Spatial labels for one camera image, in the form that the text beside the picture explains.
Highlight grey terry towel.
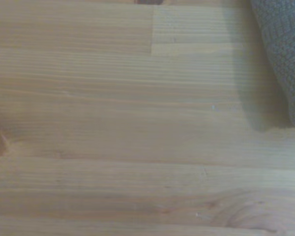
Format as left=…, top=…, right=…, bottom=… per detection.
left=250, top=0, right=295, bottom=130

